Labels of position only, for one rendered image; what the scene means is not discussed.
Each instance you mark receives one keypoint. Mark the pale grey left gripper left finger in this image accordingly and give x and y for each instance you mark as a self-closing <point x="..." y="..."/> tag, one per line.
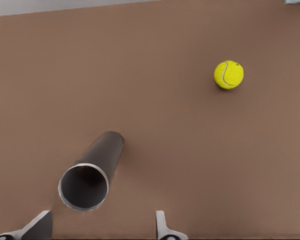
<point x="37" y="226"/>

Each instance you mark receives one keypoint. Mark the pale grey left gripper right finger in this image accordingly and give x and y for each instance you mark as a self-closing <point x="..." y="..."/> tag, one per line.
<point x="162" y="226"/>

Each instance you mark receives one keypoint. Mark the dark grey tennis tube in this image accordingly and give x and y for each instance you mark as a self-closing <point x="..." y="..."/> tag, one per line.
<point x="90" y="175"/>

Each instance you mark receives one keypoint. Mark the yellow tennis ball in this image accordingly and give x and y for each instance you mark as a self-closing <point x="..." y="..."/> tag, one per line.
<point x="228" y="74"/>

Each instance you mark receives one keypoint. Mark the silver frame post foot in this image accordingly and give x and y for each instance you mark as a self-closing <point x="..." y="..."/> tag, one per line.
<point x="297" y="1"/>

